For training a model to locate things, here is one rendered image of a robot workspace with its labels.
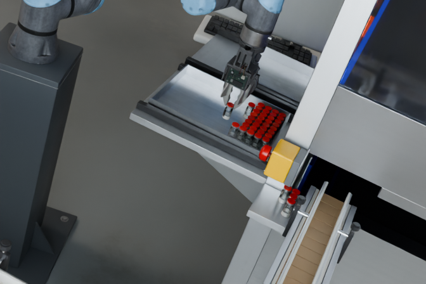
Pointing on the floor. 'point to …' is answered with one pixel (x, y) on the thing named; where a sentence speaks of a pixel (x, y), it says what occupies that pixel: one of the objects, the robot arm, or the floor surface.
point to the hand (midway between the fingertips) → (232, 101)
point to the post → (317, 97)
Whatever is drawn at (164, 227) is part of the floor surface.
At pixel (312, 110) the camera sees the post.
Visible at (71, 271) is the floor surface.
